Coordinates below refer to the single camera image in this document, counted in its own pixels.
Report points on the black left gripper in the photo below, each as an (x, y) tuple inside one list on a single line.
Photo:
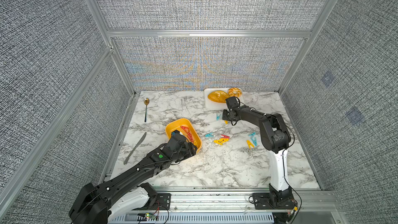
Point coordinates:
[(189, 150)]

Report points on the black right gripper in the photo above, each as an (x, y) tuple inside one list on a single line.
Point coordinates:
[(223, 115)]

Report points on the red clothespin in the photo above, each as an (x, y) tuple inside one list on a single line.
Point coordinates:
[(190, 137), (185, 128), (225, 136)]

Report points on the yellow clothespin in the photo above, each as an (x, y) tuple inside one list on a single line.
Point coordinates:
[(223, 140), (218, 142), (250, 144)]

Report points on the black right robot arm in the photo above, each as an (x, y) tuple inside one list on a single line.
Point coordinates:
[(274, 134)]

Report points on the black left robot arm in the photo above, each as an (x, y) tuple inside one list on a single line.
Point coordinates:
[(93, 204)]

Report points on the yellow plastic storage box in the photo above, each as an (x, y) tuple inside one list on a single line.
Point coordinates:
[(175, 126)]

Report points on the oval golden bread loaf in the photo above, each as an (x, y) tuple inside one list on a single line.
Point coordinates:
[(218, 96)]

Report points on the silver butter knife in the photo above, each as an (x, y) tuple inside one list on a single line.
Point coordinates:
[(135, 147)]

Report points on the iridescent gold blue spoon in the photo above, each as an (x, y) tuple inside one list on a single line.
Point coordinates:
[(146, 102)]

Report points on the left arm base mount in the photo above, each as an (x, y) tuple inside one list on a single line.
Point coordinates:
[(155, 200)]

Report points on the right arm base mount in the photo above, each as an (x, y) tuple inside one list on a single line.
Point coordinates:
[(274, 200)]

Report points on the white slotted cable duct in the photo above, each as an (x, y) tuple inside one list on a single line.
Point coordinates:
[(197, 218)]

